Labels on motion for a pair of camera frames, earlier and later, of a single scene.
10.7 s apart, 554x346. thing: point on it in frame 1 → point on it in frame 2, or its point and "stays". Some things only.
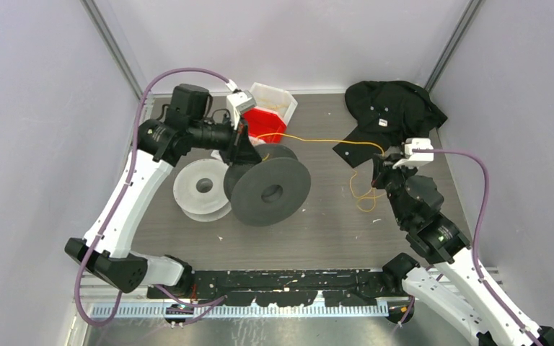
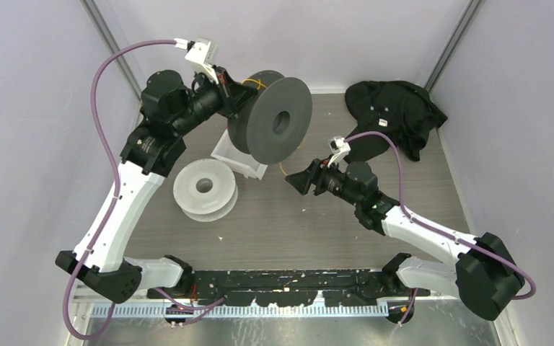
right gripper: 383,166 → 316,173
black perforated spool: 264,192 → 274,125
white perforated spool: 200,206 stays
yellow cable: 340,141 → 260,82
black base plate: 287,287 stays
